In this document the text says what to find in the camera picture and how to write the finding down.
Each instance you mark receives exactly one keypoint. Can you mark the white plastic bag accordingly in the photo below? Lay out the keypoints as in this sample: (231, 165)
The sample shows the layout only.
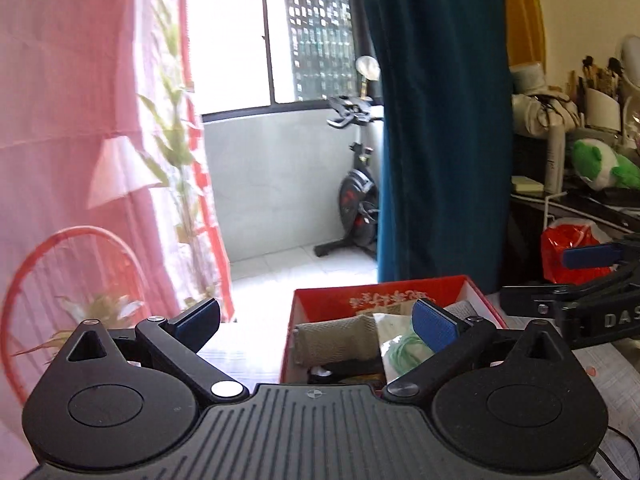
(395, 340)

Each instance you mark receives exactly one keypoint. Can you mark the dark desk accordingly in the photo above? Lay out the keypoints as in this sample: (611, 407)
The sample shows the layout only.
(525, 235)

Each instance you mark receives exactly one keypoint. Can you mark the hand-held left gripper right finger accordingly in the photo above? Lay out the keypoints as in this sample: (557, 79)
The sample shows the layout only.
(434, 325)

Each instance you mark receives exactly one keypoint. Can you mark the red plastic bag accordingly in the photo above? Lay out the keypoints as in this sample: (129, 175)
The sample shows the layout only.
(555, 255)

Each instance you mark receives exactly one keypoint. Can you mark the black exercise bike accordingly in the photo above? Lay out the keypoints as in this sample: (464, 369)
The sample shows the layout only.
(357, 200)

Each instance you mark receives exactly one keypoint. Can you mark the printed pink curtain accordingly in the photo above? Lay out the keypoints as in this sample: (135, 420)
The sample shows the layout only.
(75, 110)

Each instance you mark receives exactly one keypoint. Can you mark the plaid bed sheet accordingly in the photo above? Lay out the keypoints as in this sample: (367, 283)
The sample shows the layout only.
(250, 355)

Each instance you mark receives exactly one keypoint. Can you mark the yellow sticky note pad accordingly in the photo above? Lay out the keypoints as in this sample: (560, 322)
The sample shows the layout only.
(526, 184)

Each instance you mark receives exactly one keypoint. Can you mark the white brush holder cup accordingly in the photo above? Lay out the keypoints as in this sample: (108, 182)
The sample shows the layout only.
(602, 110)

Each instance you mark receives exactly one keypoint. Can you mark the dark framed window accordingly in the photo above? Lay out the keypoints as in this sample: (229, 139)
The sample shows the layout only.
(225, 45)

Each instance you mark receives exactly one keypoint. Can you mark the cream cloth bag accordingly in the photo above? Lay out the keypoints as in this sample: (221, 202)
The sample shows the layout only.
(530, 115)

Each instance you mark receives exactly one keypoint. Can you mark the grey knit cloth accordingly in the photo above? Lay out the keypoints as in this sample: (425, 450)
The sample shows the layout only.
(335, 340)

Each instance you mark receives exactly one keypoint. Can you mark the red cardboard box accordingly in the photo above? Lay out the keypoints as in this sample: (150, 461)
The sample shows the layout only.
(325, 305)

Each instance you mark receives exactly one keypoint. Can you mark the round mirror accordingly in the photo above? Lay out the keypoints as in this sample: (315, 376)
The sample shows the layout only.
(367, 67)

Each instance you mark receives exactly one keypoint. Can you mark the dark teal curtain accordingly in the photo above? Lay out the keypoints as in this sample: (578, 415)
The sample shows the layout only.
(440, 135)

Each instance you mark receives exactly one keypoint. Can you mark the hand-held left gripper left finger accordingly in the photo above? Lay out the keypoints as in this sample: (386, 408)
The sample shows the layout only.
(197, 325)

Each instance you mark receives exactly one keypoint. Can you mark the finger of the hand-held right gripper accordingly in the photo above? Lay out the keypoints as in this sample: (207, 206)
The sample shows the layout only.
(590, 256)
(535, 300)

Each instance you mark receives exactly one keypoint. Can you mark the green white plush toy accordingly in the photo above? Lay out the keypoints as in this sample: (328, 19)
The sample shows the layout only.
(590, 160)

